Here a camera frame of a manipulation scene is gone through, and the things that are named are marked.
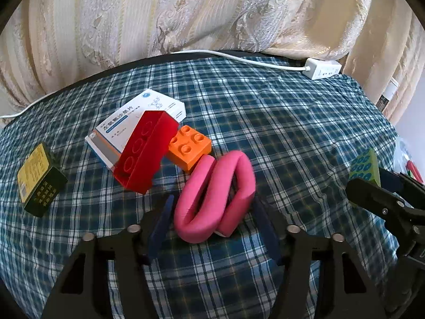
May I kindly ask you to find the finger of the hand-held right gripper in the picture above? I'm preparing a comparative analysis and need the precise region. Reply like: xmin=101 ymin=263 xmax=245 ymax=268
xmin=379 ymin=168 xmax=425 ymax=207
xmin=345 ymin=178 xmax=425 ymax=266

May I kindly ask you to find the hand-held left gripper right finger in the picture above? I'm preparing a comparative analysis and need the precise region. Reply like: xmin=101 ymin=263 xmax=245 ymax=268
xmin=254 ymin=201 xmax=387 ymax=319

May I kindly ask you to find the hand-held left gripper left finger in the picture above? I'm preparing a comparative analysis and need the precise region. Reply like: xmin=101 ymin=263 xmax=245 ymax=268
xmin=40 ymin=194 xmax=175 ymax=319

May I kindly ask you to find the green block with blue dots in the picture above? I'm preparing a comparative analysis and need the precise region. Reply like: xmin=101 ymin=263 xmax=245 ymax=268
xmin=348 ymin=148 xmax=381 ymax=187

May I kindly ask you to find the pink foam hair roller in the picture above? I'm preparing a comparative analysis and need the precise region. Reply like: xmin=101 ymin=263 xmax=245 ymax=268
xmin=173 ymin=150 xmax=256 ymax=243

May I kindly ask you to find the red toy brick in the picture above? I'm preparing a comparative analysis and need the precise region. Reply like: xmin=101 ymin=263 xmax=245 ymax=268
xmin=113 ymin=110 xmax=180 ymax=194

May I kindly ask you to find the orange toy brick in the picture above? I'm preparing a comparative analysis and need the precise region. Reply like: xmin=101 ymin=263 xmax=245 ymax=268
xmin=166 ymin=125 xmax=213 ymax=173

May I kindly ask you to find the white and blue medicine box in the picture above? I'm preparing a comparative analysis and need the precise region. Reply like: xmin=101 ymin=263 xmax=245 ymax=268
xmin=84 ymin=89 xmax=186 ymax=170

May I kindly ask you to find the dark green medicine box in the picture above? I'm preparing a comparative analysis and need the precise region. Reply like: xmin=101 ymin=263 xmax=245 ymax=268
xmin=17 ymin=142 xmax=69 ymax=218

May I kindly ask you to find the blue plaid tablecloth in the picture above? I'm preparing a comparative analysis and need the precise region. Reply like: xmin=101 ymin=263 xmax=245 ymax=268
xmin=0 ymin=55 xmax=404 ymax=319

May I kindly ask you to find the white power strip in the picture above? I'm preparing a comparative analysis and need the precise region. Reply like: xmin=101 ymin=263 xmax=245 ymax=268
xmin=303 ymin=57 xmax=342 ymax=80

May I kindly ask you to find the cream patterned curtain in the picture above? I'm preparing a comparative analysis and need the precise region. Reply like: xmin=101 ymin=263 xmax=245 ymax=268
xmin=0 ymin=0 xmax=422 ymax=120

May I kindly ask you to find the white power cable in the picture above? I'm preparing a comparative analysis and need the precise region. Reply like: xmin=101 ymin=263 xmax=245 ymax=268
xmin=0 ymin=49 xmax=308 ymax=118

